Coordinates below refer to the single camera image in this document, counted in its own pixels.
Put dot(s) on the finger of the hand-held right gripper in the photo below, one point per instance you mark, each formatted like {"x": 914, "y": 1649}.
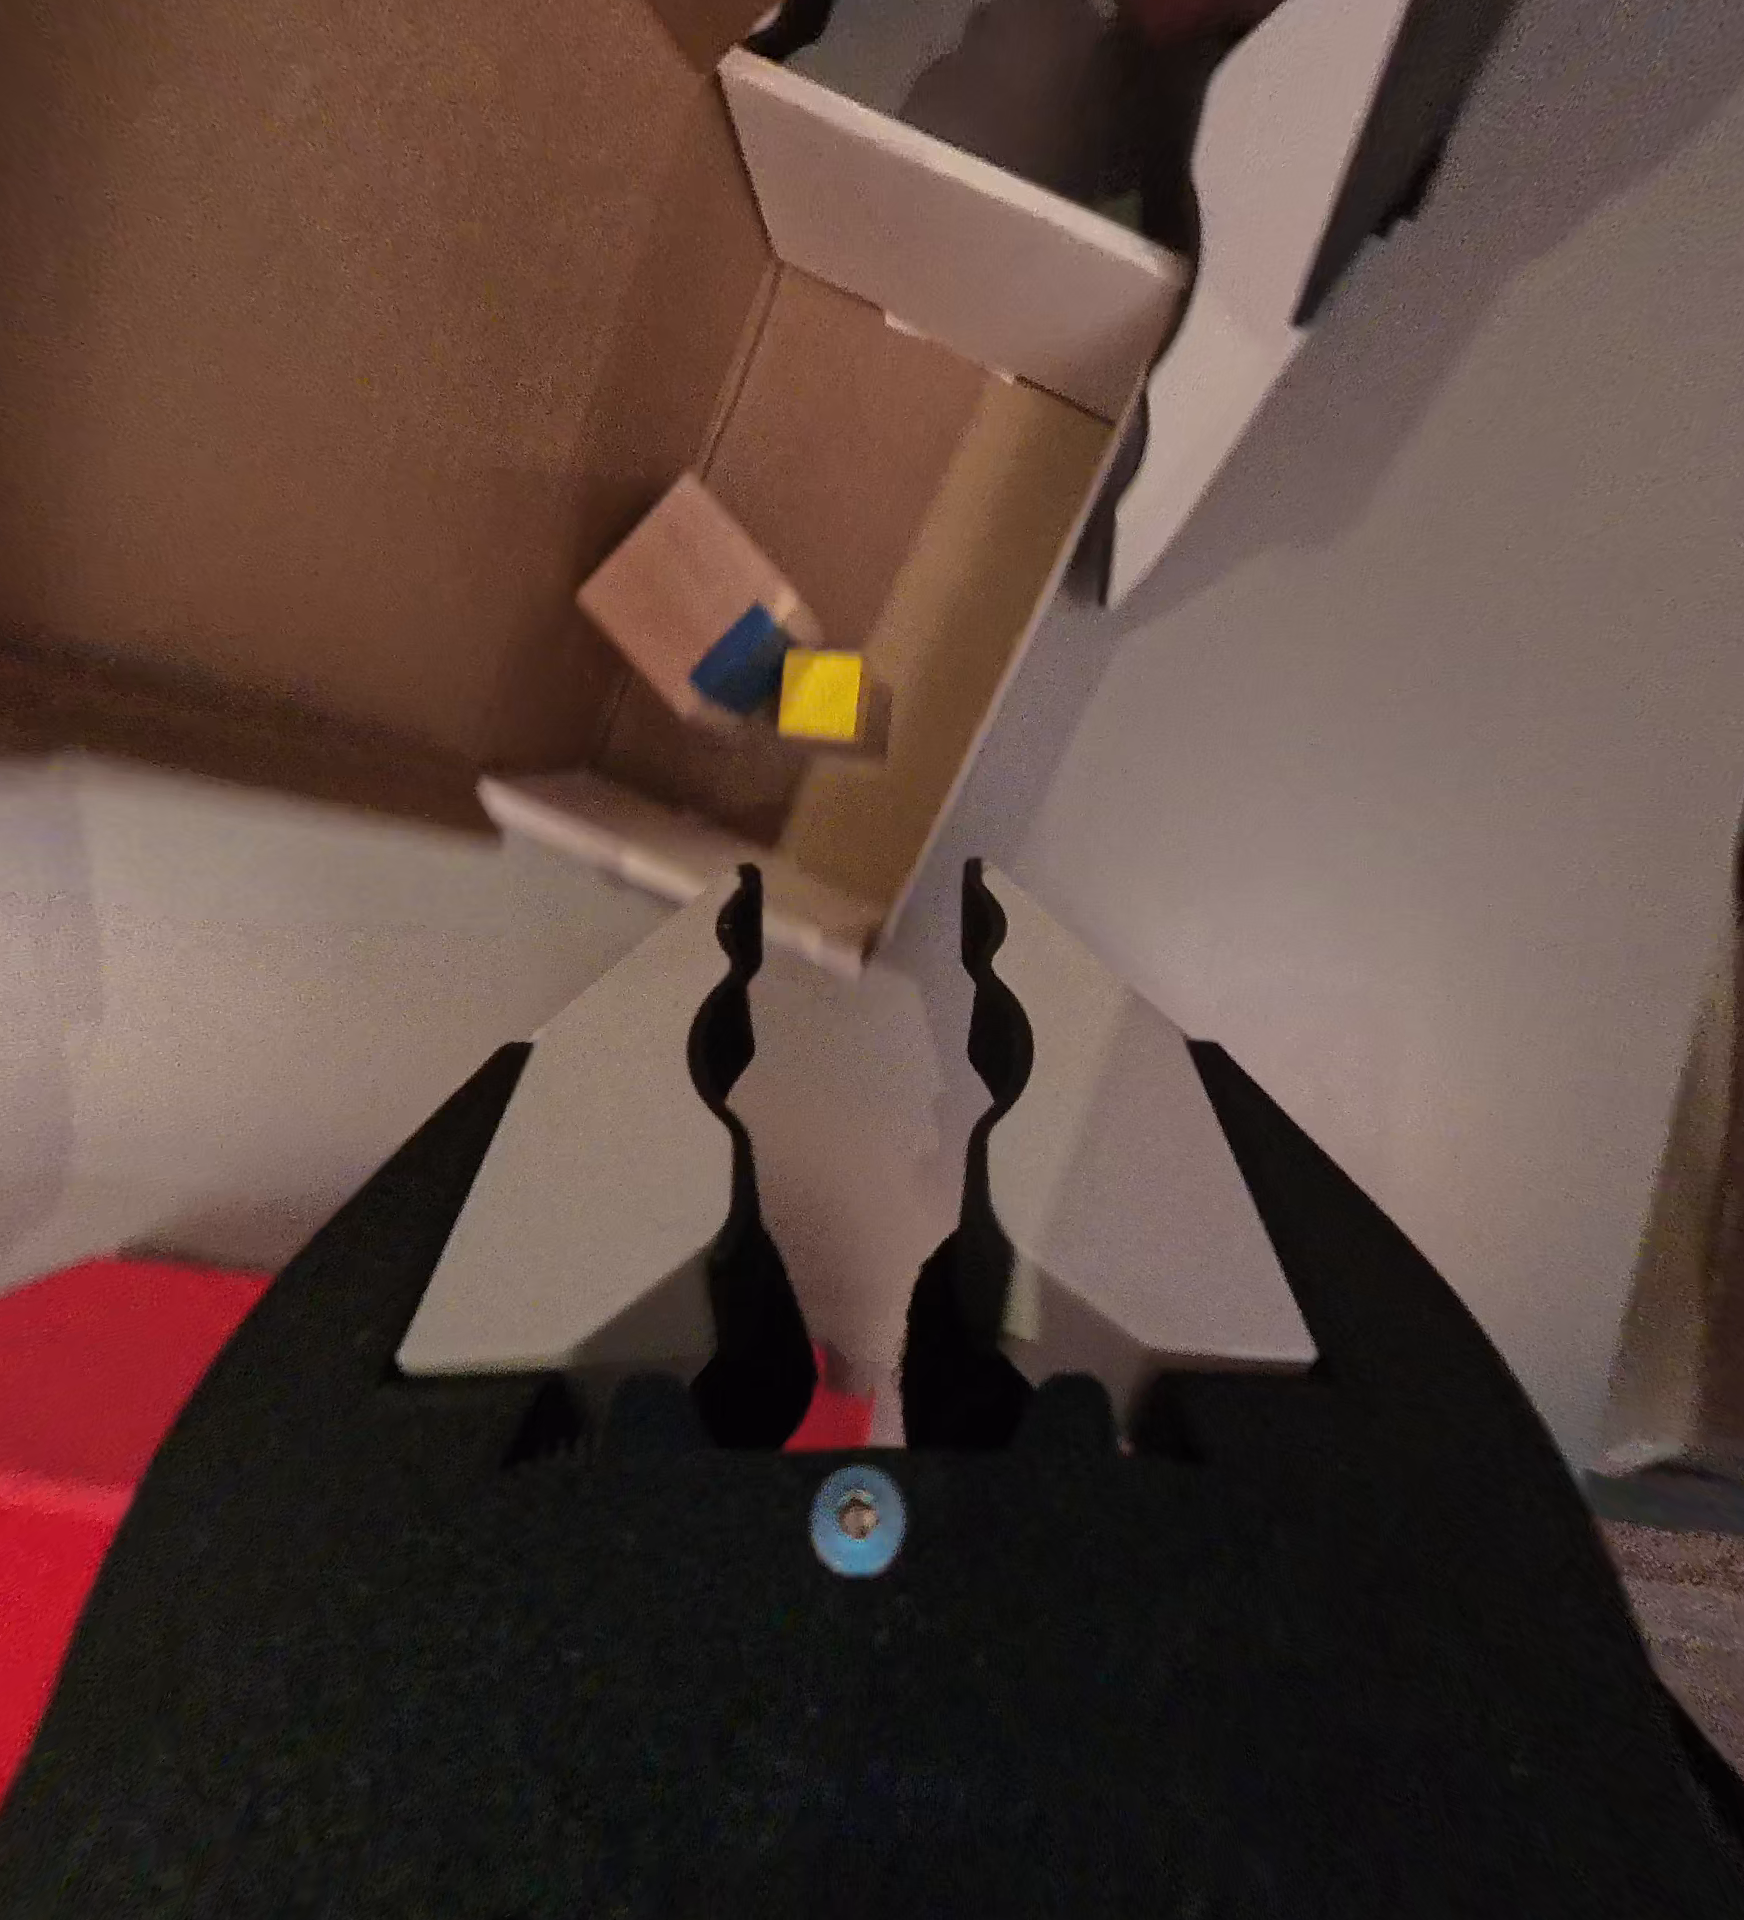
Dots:
{"x": 1246, "y": 224}

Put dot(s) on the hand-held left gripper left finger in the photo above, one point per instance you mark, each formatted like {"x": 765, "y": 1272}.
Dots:
{"x": 572, "y": 1201}

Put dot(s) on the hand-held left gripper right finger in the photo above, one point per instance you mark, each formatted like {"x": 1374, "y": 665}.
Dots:
{"x": 1127, "y": 1201}

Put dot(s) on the blue wooden block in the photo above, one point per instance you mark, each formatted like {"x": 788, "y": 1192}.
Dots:
{"x": 734, "y": 669}

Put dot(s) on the yellow wooden block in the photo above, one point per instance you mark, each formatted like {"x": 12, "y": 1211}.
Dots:
{"x": 820, "y": 692}

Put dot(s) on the plain wooden block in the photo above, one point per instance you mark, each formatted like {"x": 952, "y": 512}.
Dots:
{"x": 671, "y": 579}

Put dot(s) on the cardboard box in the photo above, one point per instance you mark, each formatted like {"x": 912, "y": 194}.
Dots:
{"x": 287, "y": 374}

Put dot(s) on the red box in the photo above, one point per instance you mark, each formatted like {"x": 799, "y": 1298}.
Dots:
{"x": 17, "y": 1500}

